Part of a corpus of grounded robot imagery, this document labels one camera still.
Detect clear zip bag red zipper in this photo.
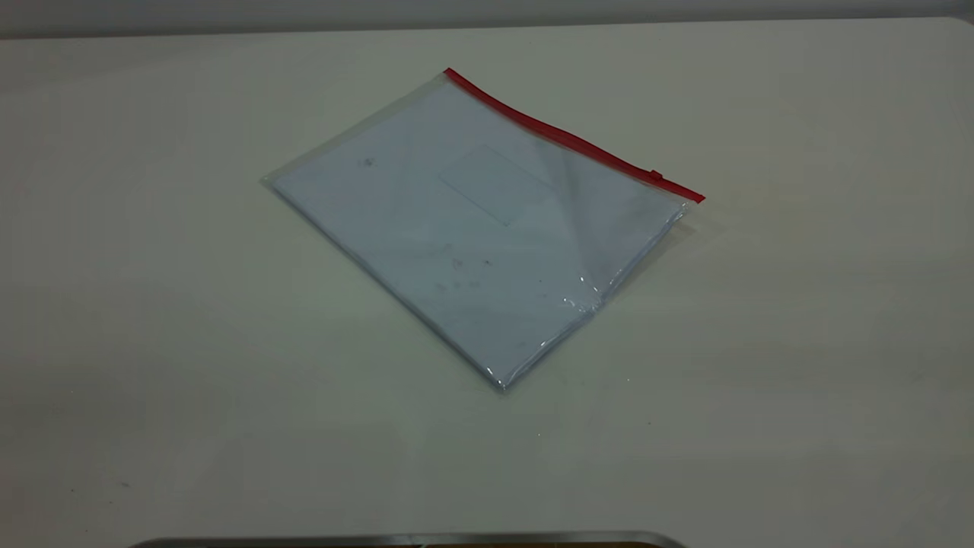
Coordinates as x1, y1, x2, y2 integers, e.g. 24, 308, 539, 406
261, 67, 706, 393

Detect white paper sheets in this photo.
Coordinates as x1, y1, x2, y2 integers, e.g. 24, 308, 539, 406
271, 82, 687, 389

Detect silver metal rim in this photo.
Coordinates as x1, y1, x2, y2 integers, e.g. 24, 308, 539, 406
128, 530, 687, 548

